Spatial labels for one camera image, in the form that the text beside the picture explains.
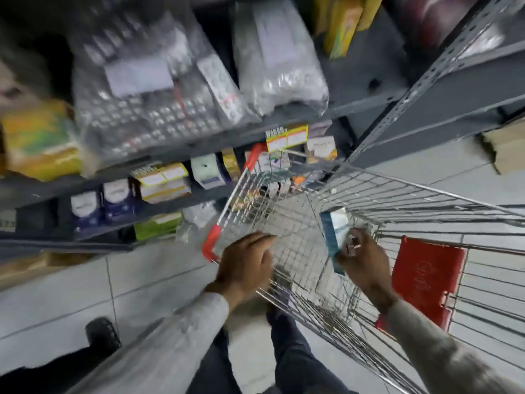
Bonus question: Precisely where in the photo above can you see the lime green box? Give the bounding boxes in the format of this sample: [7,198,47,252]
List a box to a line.
[134,212,183,241]

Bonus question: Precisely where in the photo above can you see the white orange box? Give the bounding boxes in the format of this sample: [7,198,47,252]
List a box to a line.
[305,136,338,164]

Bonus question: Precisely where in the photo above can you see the red cart seat flap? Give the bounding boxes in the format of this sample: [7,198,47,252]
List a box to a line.
[375,236,468,335]

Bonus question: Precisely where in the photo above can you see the small crumpled clear bag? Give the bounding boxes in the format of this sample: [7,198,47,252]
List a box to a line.
[176,201,219,243]

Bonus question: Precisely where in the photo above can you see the white dark blue box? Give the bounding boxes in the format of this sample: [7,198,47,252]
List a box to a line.
[103,179,136,222]
[71,191,102,234]

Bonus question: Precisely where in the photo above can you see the red packages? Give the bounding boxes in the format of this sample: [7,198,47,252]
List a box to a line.
[394,0,483,50]

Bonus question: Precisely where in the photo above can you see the tall yellow box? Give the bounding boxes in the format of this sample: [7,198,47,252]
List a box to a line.
[324,0,364,60]
[357,0,385,31]

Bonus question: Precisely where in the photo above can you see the blue white medicine box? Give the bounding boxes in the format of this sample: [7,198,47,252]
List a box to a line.
[319,207,352,276]

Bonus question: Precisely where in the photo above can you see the clear bag white pills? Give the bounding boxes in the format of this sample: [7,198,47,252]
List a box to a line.
[231,0,330,116]

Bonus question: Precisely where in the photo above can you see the brown cardboard box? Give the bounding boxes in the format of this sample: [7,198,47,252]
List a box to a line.
[481,119,525,175]

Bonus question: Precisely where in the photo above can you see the person's right forearm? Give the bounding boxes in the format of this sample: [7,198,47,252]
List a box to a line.
[379,299,525,394]

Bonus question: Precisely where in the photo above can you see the white yellow flat box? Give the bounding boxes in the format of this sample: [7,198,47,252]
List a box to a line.
[139,180,192,205]

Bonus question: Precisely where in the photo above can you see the person's right hand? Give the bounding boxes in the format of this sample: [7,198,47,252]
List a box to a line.
[334,227,400,315]

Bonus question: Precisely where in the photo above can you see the person's left forearm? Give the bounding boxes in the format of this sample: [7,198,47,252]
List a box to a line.
[66,292,230,394]

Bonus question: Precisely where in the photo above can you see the large clear bag blister packs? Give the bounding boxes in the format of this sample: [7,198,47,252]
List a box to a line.
[68,4,261,161]

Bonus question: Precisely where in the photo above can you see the yellow white price label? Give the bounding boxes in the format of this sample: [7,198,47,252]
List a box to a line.
[265,124,309,153]
[130,162,189,188]

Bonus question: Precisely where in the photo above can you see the wire metal shopping cart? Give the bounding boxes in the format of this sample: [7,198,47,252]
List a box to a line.
[202,143,525,394]

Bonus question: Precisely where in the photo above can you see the person's black shoe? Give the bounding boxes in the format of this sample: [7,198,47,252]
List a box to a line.
[85,318,122,358]

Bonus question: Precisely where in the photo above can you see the yellow green carton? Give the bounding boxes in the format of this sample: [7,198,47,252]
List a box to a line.
[2,100,83,182]

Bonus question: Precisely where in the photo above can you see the person's dark trousers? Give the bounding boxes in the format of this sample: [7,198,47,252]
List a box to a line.
[0,303,358,394]

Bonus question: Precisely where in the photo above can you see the person's left hand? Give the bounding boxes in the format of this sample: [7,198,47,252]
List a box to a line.
[204,232,277,312]

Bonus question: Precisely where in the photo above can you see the grey metal shelving unit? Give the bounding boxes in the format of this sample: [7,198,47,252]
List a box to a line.
[0,0,411,263]
[349,0,525,170]

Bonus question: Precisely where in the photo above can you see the white purple box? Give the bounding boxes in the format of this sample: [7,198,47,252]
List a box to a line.
[245,151,291,173]

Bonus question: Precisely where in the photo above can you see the small yellow box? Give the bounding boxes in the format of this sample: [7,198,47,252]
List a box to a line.
[221,148,242,182]

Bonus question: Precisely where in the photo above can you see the flat brown cardboard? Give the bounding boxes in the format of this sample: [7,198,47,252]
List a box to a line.
[0,252,93,290]

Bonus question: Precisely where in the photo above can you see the white pale green box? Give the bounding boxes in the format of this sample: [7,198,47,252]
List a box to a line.
[191,153,227,190]

